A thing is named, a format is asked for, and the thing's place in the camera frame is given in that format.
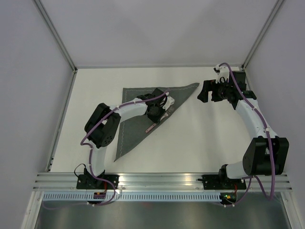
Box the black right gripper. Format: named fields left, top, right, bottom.
left=197, top=78, right=233, bottom=103

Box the pink handled metal fork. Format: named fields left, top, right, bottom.
left=145, top=106, right=175, bottom=133

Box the grey cloth napkin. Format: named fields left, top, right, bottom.
left=115, top=83, right=199, bottom=160

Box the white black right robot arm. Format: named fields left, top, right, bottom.
left=197, top=68, right=289, bottom=188

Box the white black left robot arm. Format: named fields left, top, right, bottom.
left=80, top=88, right=175, bottom=189

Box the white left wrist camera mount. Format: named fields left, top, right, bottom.
left=163, top=96, right=175, bottom=111

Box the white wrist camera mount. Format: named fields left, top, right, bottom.
left=213, top=65, right=230, bottom=83
left=163, top=96, right=175, bottom=111

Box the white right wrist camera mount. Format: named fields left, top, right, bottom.
left=213, top=65, right=230, bottom=83

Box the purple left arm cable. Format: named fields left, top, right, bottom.
left=41, top=91, right=170, bottom=210

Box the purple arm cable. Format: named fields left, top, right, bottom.
left=218, top=62, right=277, bottom=208
left=41, top=91, right=170, bottom=210

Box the aluminium left frame post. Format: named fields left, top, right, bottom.
left=33, top=0, right=77, bottom=73

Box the aluminium frame post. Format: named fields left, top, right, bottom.
left=241, top=0, right=285, bottom=71
left=33, top=0, right=77, bottom=73

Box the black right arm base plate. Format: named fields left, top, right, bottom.
left=197, top=175, right=247, bottom=190

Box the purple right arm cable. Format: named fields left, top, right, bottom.
left=218, top=62, right=277, bottom=208

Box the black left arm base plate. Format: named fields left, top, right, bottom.
left=73, top=163, right=119, bottom=190

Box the aluminium right frame post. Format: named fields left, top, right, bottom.
left=241, top=0, right=285, bottom=71

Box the aluminium front rail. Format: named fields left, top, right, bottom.
left=32, top=172, right=293, bottom=191

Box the white slotted cable duct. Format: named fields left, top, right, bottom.
left=43, top=191, right=222, bottom=202

